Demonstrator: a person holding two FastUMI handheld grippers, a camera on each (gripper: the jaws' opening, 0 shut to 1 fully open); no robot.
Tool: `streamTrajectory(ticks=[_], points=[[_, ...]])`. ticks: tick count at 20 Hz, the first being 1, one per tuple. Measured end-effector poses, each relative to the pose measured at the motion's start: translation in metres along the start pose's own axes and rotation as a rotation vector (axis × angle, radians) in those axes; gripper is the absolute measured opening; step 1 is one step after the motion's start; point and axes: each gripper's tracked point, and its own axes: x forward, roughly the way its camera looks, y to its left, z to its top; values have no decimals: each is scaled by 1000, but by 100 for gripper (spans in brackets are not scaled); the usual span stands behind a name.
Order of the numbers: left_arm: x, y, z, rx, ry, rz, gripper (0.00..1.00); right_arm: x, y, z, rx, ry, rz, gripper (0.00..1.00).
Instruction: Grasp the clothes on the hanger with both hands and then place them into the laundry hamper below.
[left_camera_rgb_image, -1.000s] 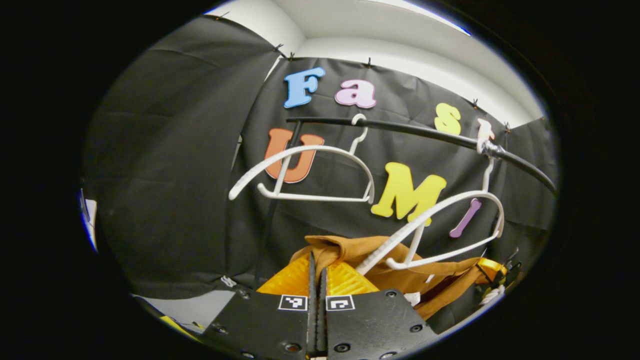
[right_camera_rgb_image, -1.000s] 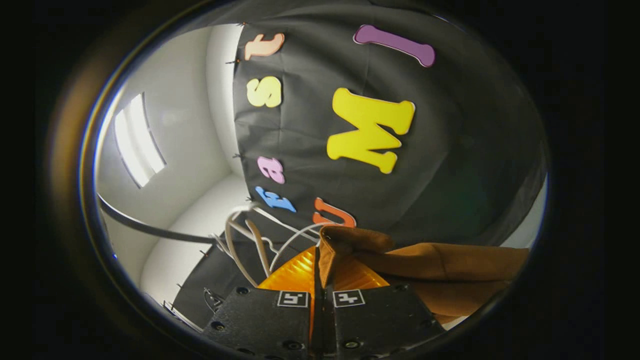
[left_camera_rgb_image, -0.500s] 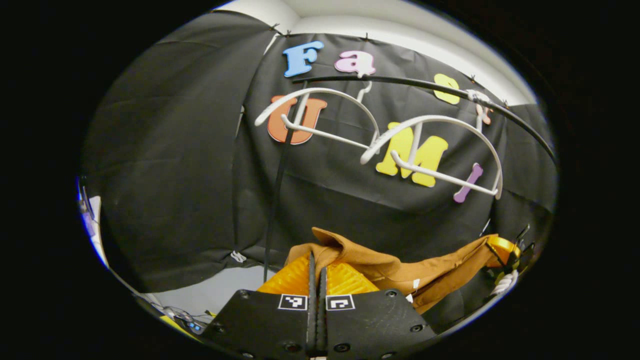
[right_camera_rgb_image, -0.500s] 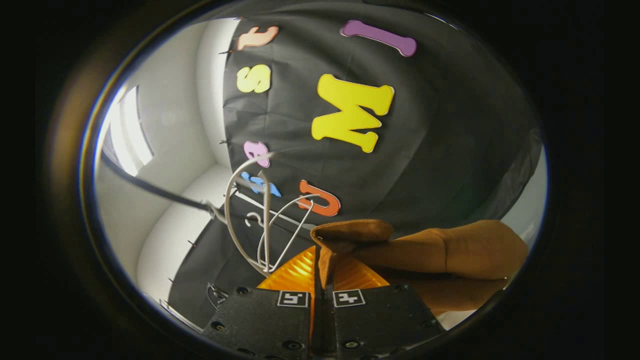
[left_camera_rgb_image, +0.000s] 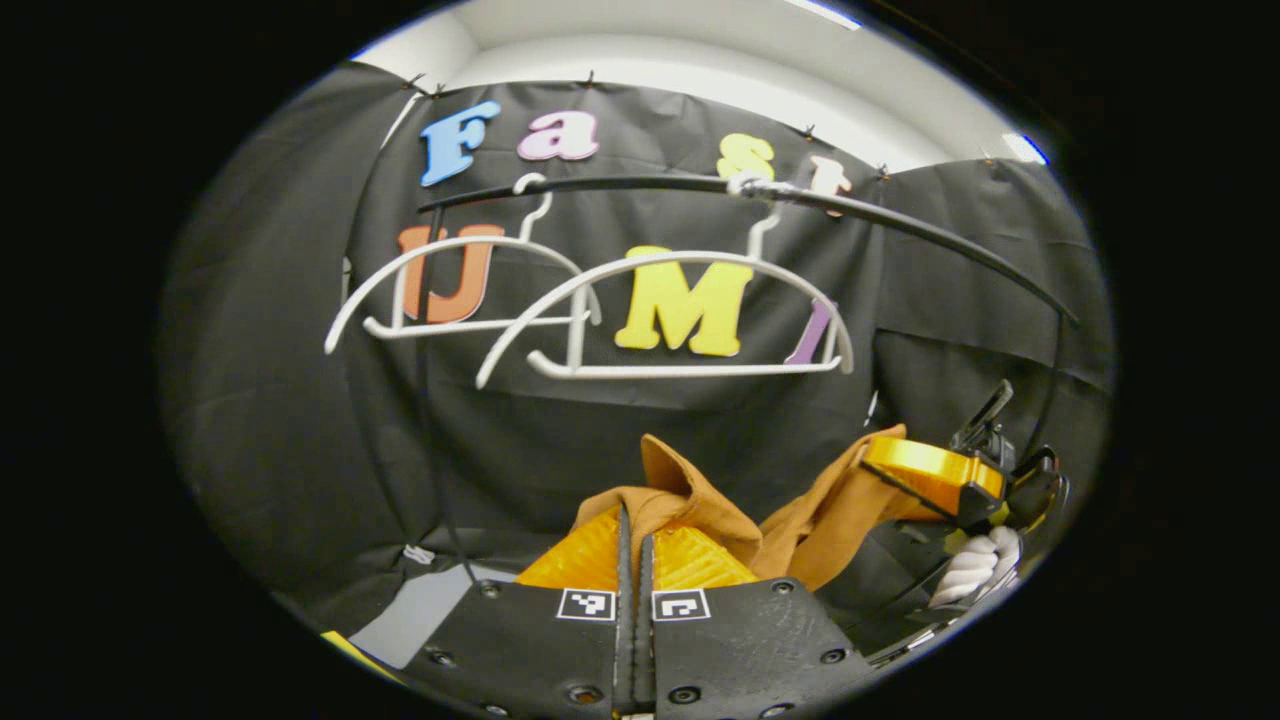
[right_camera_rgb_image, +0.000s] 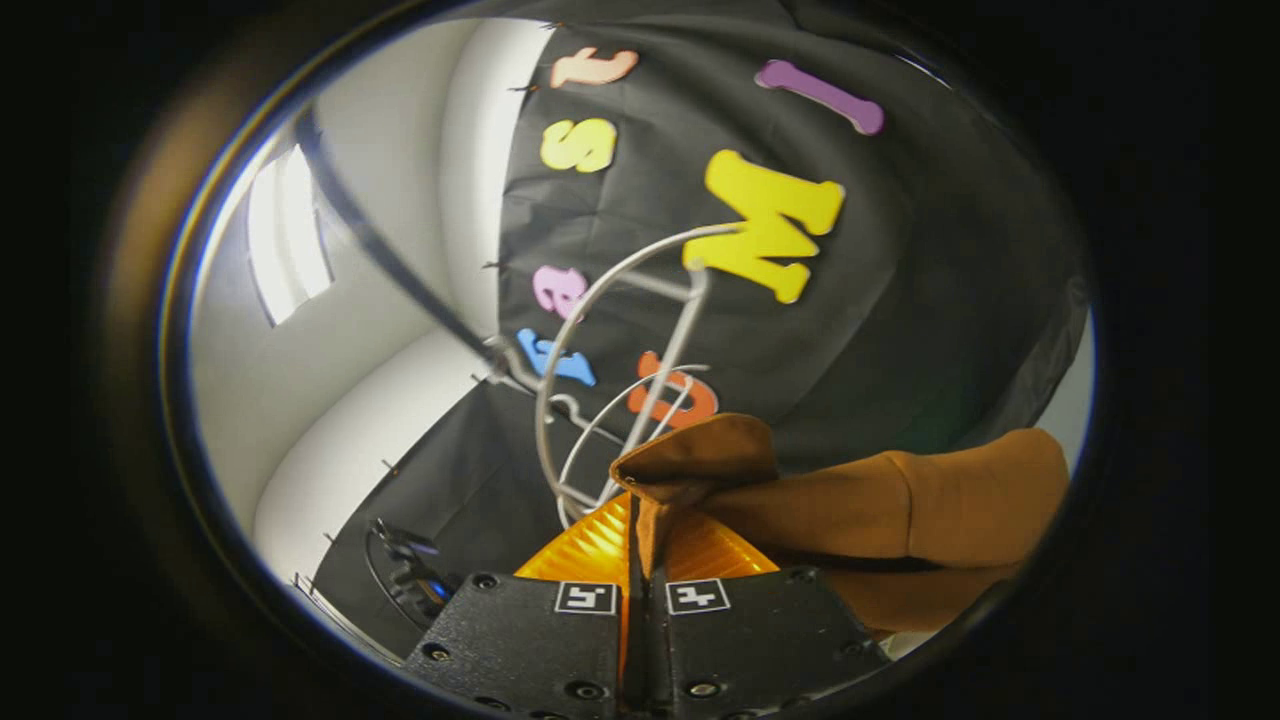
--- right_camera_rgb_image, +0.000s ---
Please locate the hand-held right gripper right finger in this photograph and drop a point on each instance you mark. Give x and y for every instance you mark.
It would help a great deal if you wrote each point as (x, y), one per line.
(760, 650)

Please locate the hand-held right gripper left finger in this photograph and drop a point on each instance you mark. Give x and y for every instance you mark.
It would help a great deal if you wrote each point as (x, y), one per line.
(530, 650)

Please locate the brown jacket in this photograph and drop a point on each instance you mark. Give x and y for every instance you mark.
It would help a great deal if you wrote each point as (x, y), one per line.
(900, 510)

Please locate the white plastic hanger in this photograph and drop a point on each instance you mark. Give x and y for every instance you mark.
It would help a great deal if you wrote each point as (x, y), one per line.
(600, 425)
(560, 330)

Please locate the black clothes rack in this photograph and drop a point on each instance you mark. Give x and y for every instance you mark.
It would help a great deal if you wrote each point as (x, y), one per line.
(380, 245)

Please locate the ceiling light panel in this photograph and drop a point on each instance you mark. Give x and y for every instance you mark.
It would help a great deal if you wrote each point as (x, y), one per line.
(290, 235)

